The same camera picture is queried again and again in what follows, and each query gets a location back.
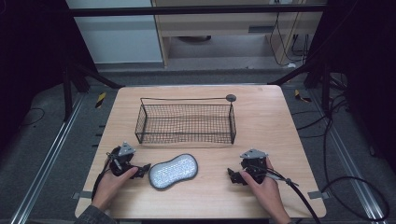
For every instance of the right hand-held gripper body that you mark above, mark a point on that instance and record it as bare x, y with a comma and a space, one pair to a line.
254, 165

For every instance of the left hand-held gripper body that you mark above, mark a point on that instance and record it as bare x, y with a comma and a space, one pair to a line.
122, 157

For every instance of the grey oval sponge pad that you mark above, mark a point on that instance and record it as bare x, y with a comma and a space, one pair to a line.
173, 171

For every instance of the person's right hand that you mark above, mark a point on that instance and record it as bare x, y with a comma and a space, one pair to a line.
266, 193

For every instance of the person's left hand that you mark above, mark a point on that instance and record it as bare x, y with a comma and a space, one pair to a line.
109, 186

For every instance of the yellow black hazard tape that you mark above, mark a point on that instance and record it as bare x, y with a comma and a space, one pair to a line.
301, 96
100, 100

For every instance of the black metal stand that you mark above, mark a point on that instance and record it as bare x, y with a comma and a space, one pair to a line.
317, 76
70, 84

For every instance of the white cabinet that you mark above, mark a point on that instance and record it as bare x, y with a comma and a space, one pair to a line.
118, 37

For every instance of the aluminium floor rail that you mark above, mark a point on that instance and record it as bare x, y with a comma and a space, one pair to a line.
46, 161
348, 161

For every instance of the black metal frame bar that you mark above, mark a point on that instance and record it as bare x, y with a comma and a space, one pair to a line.
193, 10

